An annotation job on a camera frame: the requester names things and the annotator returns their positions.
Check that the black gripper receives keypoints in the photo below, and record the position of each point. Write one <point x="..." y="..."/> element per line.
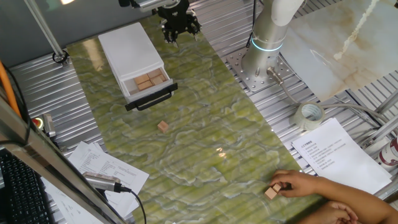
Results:
<point x="174" y="15"/>

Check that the white drawer cabinet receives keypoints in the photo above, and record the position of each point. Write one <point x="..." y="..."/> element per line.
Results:
<point x="130" y="49"/>

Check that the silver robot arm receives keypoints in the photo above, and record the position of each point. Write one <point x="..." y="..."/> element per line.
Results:
<point x="267" y="46"/>

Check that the person's right forearm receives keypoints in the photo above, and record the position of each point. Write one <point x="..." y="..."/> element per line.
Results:
<point x="357" y="200"/>

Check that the person's right hand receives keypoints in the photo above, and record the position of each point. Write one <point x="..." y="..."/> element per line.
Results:
<point x="300" y="185"/>

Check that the person's left hand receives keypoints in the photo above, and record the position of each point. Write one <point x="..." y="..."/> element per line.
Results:
<point x="331" y="214"/>

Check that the green marble pattern mat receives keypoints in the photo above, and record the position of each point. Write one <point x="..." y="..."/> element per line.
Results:
<point x="202" y="140"/>

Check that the aluminium pole with base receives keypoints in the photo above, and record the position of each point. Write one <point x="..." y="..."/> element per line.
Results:
<point x="46" y="29"/>

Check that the clear tape roll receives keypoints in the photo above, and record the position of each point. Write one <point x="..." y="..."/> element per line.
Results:
<point x="300" y="119"/>

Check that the printed paper sheet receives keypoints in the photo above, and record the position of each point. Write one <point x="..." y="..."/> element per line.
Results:
<point x="118" y="174"/>
<point x="65" y="205"/>

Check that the beige marble board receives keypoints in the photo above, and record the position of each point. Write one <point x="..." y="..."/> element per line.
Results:
<point x="342" y="46"/>

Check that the emergency stop button box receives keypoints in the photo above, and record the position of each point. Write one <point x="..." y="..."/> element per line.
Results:
<point x="48" y="124"/>

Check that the white instruction sheet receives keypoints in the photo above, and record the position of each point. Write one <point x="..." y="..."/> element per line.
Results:
<point x="342" y="158"/>

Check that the black keyboard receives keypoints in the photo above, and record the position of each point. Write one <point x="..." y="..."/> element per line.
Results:
<point x="21" y="193"/>

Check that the red and white can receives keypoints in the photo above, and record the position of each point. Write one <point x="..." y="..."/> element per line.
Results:
<point x="390" y="154"/>

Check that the grey wrist mount block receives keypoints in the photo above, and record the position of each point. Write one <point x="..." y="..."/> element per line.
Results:
<point x="152" y="4"/>

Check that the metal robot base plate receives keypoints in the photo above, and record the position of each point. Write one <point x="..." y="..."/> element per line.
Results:
<point x="239" y="71"/>

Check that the silver finned camera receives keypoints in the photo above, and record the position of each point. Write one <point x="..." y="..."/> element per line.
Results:
<point x="99" y="181"/>

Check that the aluminium frame bar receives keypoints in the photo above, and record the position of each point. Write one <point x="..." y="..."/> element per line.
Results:
<point x="382" y="130"/>
<point x="46" y="155"/>
<point x="387" y="102"/>
<point x="387" y="193"/>

